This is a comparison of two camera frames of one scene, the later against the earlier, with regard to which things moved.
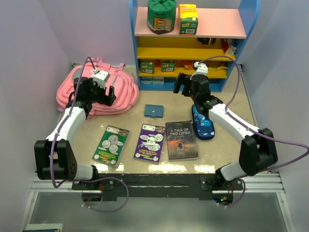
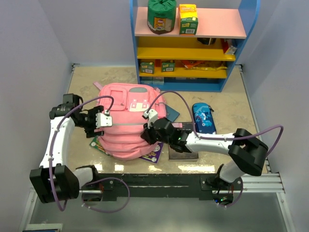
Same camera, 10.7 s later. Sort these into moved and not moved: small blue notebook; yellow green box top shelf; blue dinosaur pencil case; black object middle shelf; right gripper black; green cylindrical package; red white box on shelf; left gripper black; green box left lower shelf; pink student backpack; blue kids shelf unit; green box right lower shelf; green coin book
Moved: right gripper black; left gripper black; pink student backpack; small blue notebook; green coin book
Not moved: green cylindrical package; red white box on shelf; yellow green box top shelf; green box right lower shelf; black object middle shelf; blue dinosaur pencil case; blue kids shelf unit; green box left lower shelf
